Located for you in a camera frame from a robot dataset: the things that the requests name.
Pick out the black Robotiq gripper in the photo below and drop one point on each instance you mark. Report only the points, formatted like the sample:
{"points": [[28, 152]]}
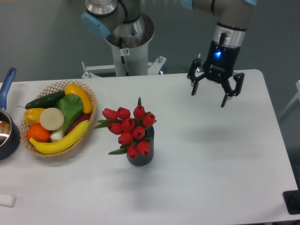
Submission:
{"points": [[221, 62]]}

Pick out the red tulip bouquet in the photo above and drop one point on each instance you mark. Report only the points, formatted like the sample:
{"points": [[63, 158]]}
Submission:
{"points": [[132, 129]]}

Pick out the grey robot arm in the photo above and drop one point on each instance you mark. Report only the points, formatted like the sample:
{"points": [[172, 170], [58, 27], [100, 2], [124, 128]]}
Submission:
{"points": [[128, 31]]}

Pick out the dark grey ribbed vase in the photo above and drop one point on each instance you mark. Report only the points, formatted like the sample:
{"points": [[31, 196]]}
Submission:
{"points": [[144, 157]]}

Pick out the purple eggplant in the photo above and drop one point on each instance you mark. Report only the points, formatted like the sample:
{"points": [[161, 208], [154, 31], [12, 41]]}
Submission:
{"points": [[79, 120]]}

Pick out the yellow squash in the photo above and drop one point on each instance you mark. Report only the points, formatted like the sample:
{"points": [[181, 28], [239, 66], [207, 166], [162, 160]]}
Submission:
{"points": [[81, 93]]}

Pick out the green bok choy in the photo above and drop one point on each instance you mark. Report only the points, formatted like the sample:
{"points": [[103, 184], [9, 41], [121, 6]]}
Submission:
{"points": [[71, 106]]}

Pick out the black device at table edge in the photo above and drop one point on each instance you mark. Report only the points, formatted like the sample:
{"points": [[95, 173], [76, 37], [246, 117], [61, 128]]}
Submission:
{"points": [[292, 201]]}

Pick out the dark green cucumber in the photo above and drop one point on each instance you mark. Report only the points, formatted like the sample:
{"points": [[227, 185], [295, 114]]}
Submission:
{"points": [[46, 101]]}

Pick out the beige round disc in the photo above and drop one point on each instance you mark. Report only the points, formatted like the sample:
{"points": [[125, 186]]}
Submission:
{"points": [[51, 119]]}

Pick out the yellow banana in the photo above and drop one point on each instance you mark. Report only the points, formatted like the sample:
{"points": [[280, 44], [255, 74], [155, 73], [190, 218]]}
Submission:
{"points": [[63, 144]]}

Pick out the yellow bell pepper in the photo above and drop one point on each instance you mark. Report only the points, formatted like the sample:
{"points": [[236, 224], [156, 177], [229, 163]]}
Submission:
{"points": [[32, 116]]}

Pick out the orange fruit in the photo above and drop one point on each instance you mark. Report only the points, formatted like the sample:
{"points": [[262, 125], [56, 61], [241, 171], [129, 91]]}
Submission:
{"points": [[38, 133]]}

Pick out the white cylinder object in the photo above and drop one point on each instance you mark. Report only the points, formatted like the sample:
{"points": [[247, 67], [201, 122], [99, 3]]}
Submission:
{"points": [[7, 200]]}

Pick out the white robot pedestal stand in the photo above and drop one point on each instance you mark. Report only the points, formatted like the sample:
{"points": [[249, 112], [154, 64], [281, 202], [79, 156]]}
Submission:
{"points": [[127, 62]]}

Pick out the white furniture frame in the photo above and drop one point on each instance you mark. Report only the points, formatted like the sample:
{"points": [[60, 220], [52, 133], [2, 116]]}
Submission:
{"points": [[292, 104]]}

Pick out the dark pot with blue handle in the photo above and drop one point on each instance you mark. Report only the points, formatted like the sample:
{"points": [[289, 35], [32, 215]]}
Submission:
{"points": [[9, 131]]}

